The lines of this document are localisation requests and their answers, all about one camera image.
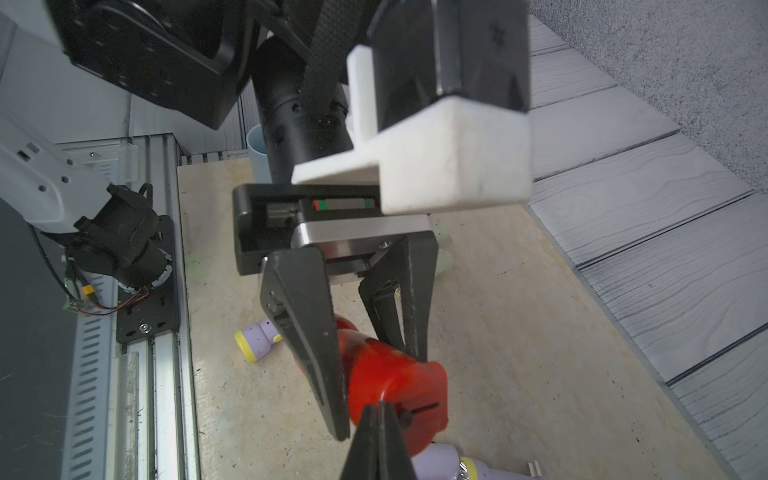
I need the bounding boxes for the purple flashlight middle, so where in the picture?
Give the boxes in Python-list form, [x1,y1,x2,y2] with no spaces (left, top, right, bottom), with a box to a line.
[412,443,545,480]

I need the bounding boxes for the red flashlight all red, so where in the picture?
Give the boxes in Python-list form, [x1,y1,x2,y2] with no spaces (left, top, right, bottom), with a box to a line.
[282,315,448,456]

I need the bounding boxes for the green flashlight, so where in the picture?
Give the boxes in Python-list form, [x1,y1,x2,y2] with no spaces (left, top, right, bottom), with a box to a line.
[432,223,451,248]
[435,249,454,277]

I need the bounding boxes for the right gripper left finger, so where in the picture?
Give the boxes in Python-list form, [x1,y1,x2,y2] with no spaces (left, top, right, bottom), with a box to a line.
[339,404,379,480]

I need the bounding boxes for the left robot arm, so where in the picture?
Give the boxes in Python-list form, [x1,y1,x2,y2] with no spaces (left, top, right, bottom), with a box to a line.
[45,1,448,454]

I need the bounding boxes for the purple flashlight left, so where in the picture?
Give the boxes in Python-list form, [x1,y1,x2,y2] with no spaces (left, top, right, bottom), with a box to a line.
[234,319,283,364]

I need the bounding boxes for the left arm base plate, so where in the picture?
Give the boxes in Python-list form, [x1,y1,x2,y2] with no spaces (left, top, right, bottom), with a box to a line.
[116,215,180,344]

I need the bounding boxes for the purple flashlight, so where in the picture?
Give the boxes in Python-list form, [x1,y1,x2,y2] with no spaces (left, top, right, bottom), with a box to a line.
[412,443,545,480]
[234,319,283,364]

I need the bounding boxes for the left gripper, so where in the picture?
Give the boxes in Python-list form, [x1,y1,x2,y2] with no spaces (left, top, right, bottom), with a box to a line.
[232,184,439,441]

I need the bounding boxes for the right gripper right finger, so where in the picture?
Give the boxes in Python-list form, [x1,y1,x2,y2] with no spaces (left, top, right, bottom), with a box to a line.
[380,402,417,480]

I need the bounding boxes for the aluminium mounting rail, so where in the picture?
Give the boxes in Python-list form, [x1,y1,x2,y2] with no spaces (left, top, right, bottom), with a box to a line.
[60,134,200,479]

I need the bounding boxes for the light blue mug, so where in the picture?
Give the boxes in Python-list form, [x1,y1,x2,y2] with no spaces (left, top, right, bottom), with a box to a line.
[246,125,272,184]

